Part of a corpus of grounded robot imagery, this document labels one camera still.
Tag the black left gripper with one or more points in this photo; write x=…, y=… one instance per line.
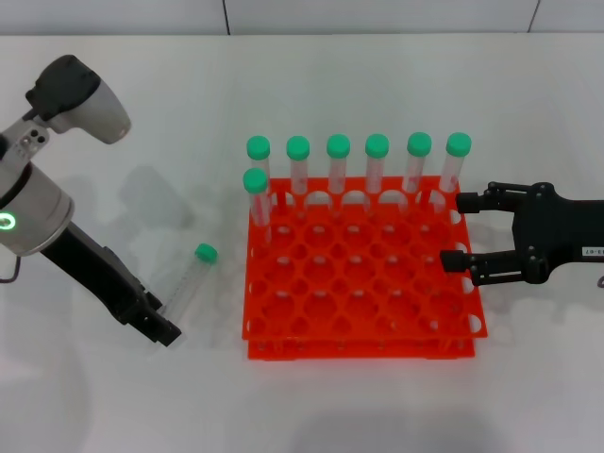
x=94, y=269

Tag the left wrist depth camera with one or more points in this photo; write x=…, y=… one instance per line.
x=89, y=108

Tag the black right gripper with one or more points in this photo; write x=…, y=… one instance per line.
x=561, y=231

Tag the green capped clear test tube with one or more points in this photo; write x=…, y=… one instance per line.
x=258, y=147
x=338, y=145
x=377, y=145
x=255, y=180
x=297, y=147
x=419, y=144
x=458, y=144
x=206, y=253

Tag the orange plastic test tube rack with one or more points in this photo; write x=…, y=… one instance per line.
x=373, y=278

